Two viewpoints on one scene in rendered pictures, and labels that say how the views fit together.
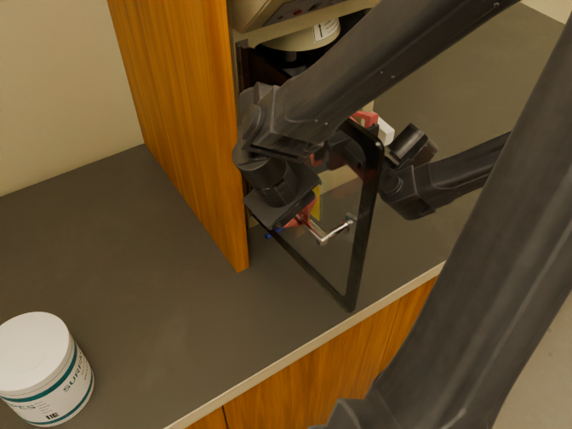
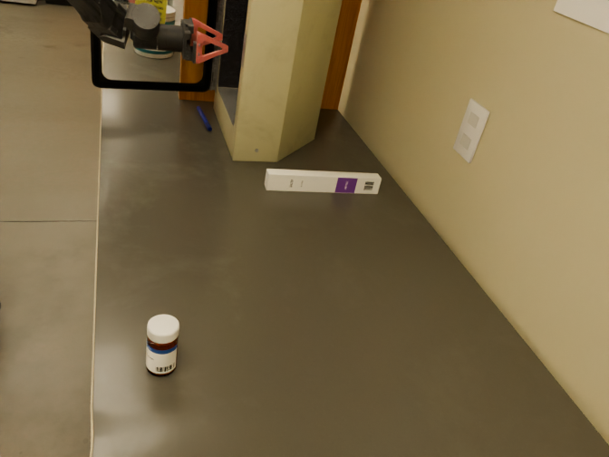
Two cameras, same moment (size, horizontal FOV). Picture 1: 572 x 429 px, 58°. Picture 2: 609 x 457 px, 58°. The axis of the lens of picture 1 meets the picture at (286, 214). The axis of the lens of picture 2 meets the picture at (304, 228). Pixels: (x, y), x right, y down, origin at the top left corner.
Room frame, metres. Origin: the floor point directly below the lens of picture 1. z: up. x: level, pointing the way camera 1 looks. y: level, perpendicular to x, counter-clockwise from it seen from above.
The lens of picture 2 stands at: (1.32, -1.31, 1.54)
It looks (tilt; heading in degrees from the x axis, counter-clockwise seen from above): 32 degrees down; 100
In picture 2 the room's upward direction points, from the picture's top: 12 degrees clockwise
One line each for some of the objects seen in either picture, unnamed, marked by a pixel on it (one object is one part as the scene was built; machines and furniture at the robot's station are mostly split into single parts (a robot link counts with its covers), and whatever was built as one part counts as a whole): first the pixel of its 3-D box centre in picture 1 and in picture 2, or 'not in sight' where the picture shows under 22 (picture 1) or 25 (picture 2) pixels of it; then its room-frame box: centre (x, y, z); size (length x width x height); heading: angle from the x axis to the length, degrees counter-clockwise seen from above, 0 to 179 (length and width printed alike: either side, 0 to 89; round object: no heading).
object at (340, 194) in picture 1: (302, 190); (155, 12); (0.61, -0.03, 1.19); 0.30 x 0.01 x 0.40; 38
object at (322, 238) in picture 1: (317, 220); not in sight; (0.53, -0.05, 1.20); 0.10 x 0.05 x 0.03; 38
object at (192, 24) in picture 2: not in sight; (203, 36); (0.76, -0.07, 1.17); 0.09 x 0.07 x 0.07; 31
